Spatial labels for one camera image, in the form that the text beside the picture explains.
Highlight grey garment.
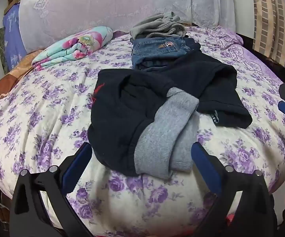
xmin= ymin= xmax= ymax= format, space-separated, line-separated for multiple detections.
xmin=130 ymin=12 xmax=188 ymax=40

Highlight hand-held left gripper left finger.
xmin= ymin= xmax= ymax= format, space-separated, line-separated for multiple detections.
xmin=10 ymin=142 xmax=93 ymax=237

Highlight white lace cover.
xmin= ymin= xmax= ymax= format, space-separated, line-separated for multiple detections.
xmin=18 ymin=0 xmax=236 ymax=55

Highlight red fleece blanket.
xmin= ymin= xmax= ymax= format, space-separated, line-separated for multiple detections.
xmin=225 ymin=215 xmax=236 ymax=228

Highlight blue printed cloth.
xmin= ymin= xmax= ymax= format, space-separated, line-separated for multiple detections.
xmin=3 ymin=4 xmax=28 ymax=71

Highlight blue jeans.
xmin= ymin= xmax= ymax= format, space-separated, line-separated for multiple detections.
xmin=131 ymin=37 xmax=202 ymax=71

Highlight navy pants with grey waistband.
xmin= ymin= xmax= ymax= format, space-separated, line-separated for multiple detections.
xmin=88 ymin=54 xmax=253 ymax=180

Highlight orange brown cloth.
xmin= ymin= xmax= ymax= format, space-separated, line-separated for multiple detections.
xmin=0 ymin=49 xmax=44 ymax=102

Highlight purple floral bedsheet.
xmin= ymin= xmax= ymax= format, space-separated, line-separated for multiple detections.
xmin=0 ymin=26 xmax=285 ymax=237

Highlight folded teal pink floral blanket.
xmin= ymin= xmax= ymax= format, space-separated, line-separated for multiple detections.
xmin=31 ymin=26 xmax=114 ymax=71

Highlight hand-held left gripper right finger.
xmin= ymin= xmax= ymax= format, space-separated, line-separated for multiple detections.
xmin=191 ymin=142 xmax=278 ymax=237

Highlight beige striped curtain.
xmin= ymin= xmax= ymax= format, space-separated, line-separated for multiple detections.
xmin=252 ymin=0 xmax=285 ymax=67

